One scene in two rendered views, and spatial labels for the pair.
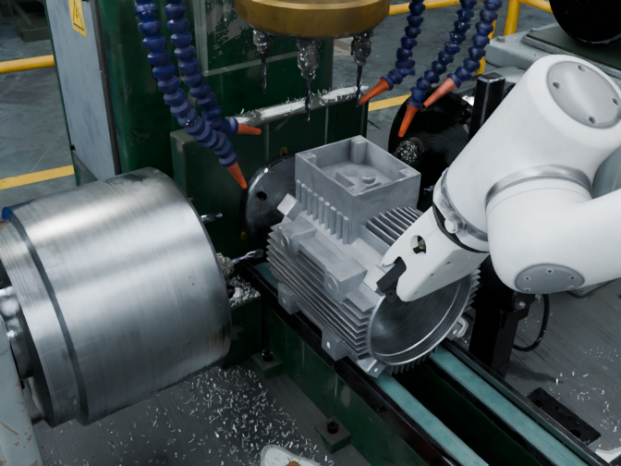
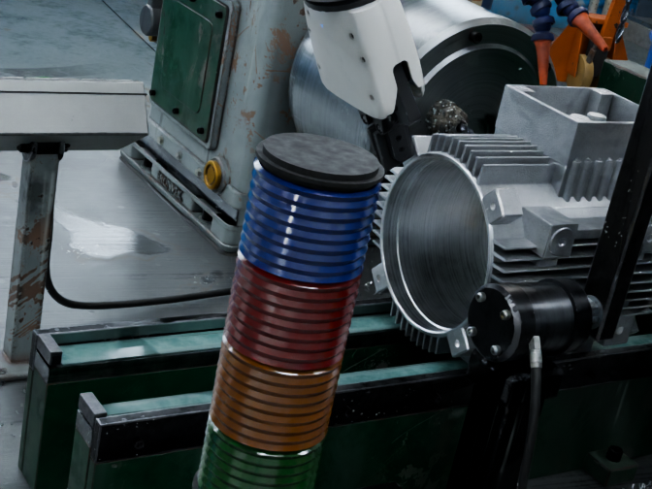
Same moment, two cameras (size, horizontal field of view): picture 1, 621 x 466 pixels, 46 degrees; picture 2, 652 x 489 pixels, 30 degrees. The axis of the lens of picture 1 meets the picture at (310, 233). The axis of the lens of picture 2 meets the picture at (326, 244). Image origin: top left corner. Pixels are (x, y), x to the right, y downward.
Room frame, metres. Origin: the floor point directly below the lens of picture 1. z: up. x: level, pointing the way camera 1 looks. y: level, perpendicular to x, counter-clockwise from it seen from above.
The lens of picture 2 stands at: (0.57, -1.11, 1.39)
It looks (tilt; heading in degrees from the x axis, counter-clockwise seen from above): 22 degrees down; 90
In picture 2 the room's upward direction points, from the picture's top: 12 degrees clockwise
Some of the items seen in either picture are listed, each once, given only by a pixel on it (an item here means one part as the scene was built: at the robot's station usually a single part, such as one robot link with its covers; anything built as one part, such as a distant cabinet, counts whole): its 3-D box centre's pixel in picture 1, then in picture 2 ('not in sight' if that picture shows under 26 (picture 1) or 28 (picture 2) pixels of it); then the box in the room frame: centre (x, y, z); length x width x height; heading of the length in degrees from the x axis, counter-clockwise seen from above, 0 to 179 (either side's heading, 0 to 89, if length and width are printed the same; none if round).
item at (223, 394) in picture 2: not in sight; (276, 381); (0.56, -0.58, 1.10); 0.06 x 0.06 x 0.04
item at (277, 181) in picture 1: (286, 202); not in sight; (0.89, 0.04, 1.02); 0.15 x 0.02 x 0.15; 126
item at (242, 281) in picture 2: not in sight; (292, 300); (0.56, -0.58, 1.14); 0.06 x 0.06 x 0.04
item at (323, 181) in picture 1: (355, 189); (581, 142); (0.77, -0.05, 1.11); 0.12 x 0.11 x 0.07; 35
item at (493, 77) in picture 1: (476, 174); (635, 187); (0.79, -0.20, 1.12); 0.04 x 0.03 x 0.26; 36
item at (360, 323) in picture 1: (370, 267); (520, 240); (0.74, -0.08, 1.02); 0.20 x 0.19 x 0.19; 35
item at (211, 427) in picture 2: not in sight; (260, 458); (0.56, -0.58, 1.05); 0.06 x 0.06 x 0.04
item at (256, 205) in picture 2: not in sight; (309, 213); (0.56, -0.58, 1.19); 0.06 x 0.06 x 0.04
